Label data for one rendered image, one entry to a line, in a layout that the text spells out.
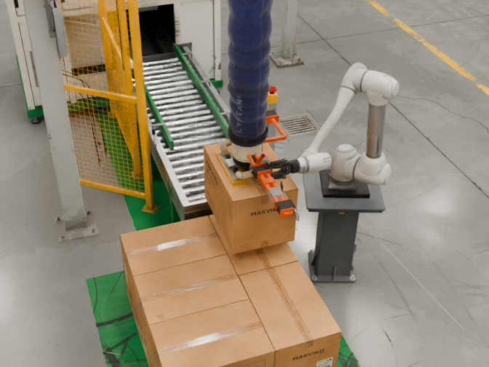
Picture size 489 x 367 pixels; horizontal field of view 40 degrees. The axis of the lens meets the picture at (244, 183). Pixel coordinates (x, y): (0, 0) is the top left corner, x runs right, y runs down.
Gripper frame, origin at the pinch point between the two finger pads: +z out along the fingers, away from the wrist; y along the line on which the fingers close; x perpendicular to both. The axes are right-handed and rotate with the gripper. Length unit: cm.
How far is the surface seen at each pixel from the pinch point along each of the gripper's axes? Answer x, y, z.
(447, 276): -7, 120, -143
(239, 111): 20.2, -30.0, 7.3
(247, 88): 16.7, -45.5, 4.2
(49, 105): 127, 8, 104
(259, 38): 16, -74, -1
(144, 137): 132, 50, 41
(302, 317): -53, 66, -6
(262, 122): 18.1, -21.2, -5.6
